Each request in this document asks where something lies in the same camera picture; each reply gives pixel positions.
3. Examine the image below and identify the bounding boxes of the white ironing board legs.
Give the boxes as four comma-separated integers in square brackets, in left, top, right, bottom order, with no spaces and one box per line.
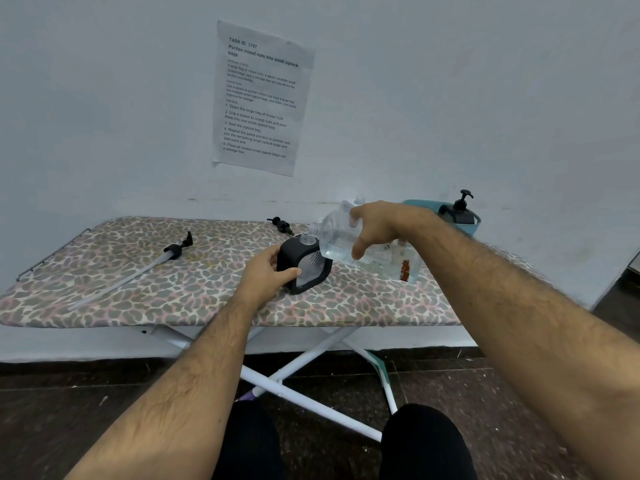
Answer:
[139,324,399,443]

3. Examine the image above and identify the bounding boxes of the leopard print ironing board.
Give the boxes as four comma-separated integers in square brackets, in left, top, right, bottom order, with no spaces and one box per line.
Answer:
[0,216,551,329]

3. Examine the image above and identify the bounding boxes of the person's right hand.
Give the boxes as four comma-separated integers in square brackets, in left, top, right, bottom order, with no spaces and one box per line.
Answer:
[349,200,436,261]

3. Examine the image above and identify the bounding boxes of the person's left leg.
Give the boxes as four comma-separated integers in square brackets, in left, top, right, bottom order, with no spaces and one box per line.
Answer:
[212,399,286,480]

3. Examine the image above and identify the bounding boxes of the black pump with long tube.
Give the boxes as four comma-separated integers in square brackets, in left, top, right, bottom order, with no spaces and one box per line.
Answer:
[67,231,194,312]

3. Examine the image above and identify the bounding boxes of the black square dispenser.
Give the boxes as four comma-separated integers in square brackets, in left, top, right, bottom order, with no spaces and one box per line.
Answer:
[439,206,477,225]
[276,233,334,295]

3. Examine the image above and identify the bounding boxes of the person's left hand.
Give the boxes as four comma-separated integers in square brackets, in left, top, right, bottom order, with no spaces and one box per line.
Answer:
[233,243,303,311]

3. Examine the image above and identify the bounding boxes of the person's right leg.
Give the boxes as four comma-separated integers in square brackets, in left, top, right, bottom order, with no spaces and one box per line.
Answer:
[379,403,479,480]

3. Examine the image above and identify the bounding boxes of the metal wire iron rest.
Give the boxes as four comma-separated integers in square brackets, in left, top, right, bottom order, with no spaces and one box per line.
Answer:
[16,228,92,282]

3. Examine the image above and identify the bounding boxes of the person's left forearm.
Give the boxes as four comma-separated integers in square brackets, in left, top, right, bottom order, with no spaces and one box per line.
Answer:
[62,292,263,480]

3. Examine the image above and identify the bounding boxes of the person's right forearm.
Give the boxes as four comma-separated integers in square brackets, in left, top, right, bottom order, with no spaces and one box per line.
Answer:
[409,209,640,480]

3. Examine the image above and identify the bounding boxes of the transparent bottle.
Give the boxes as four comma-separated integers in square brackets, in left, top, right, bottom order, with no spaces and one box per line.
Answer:
[309,202,421,285]

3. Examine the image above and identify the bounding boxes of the teal plastic basket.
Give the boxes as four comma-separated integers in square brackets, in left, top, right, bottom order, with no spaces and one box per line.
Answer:
[402,198,483,239]

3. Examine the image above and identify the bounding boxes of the printed paper sheet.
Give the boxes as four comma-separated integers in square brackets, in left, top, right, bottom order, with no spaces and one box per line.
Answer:
[211,19,317,177]

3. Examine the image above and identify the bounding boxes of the person's leg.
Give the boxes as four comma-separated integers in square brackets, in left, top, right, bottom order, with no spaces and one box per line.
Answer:
[379,403,479,480]
[212,399,286,480]

